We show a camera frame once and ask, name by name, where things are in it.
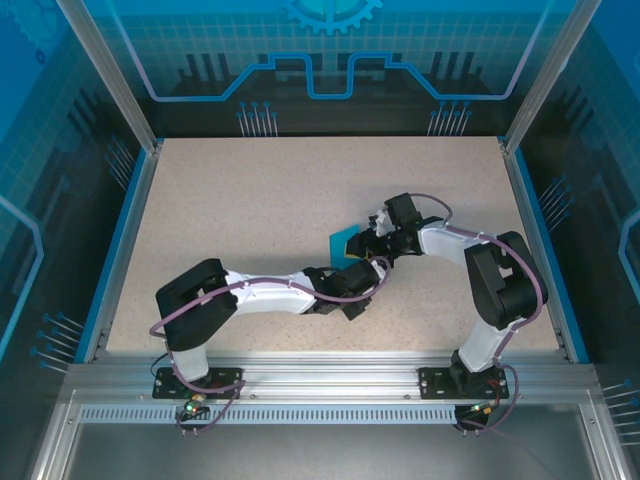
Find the aluminium corner post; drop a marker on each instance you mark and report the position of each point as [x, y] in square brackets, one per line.
[544, 75]
[120, 85]

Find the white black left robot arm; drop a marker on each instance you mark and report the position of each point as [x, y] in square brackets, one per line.
[270, 297]

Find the aluminium frame beam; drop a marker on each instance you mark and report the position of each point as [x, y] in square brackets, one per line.
[325, 375]

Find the teal cloth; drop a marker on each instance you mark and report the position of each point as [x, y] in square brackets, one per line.
[339, 245]

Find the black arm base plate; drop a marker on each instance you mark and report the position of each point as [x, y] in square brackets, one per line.
[435, 382]
[225, 382]

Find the small LED circuit board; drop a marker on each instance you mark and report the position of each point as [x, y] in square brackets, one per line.
[195, 406]
[484, 408]

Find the blue table edge strip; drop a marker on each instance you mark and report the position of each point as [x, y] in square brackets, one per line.
[116, 240]
[545, 240]

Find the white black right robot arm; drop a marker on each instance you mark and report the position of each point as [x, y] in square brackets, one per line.
[445, 245]

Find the blue printed enclosure panel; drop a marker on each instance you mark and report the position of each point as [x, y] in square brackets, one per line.
[40, 200]
[325, 115]
[600, 200]

